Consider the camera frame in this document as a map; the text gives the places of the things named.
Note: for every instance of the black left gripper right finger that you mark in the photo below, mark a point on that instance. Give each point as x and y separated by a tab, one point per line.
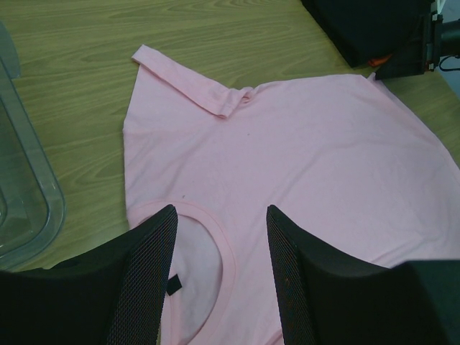
326	296

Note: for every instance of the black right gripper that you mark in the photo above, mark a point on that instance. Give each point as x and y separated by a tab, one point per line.
423	52

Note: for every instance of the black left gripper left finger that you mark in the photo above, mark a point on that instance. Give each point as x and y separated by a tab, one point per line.
112	294

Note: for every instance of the pink t shirt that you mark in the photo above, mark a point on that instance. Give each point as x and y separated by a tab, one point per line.
339	154

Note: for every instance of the clear plastic bin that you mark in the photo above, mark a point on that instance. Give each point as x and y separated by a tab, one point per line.
32	203

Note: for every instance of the folded black t shirt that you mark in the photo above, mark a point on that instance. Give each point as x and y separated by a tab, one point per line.
363	30

